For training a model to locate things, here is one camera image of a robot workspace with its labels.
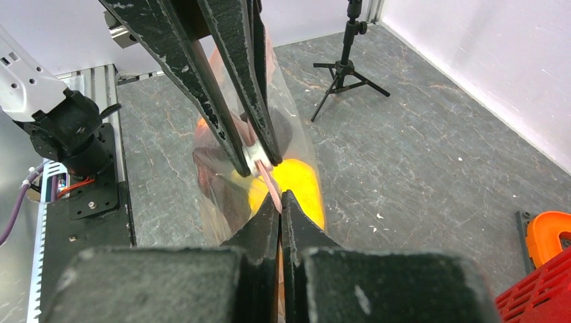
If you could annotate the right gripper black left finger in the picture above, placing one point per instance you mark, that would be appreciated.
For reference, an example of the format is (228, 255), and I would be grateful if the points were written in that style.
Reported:
(234, 282)

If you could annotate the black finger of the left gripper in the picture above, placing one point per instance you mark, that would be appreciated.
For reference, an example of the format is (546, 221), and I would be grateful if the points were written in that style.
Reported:
(239, 34)
(175, 47)

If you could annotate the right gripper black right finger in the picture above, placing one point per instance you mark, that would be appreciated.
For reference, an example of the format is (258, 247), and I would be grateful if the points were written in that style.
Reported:
(327, 283)

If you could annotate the clear zip top bag pink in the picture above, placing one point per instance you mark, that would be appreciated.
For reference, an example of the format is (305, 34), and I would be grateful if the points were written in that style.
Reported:
(223, 206)

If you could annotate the yellow bell pepper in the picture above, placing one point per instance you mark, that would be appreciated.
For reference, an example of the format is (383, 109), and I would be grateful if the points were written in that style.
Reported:
(292, 174)

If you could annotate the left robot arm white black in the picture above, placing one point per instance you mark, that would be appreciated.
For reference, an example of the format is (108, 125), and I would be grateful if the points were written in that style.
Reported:
(62, 123)

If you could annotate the black tripod stand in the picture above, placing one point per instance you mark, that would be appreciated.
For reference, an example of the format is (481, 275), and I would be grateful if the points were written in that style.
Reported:
(343, 72)

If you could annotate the red plastic basket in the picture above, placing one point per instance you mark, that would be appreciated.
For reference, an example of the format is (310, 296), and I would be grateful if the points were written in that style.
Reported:
(542, 296)

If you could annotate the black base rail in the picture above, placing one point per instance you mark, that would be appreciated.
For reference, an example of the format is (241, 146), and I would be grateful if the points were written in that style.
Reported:
(96, 214)

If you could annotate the orange plastic handle piece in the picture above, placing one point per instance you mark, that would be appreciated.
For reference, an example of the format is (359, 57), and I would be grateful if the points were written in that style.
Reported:
(548, 234)

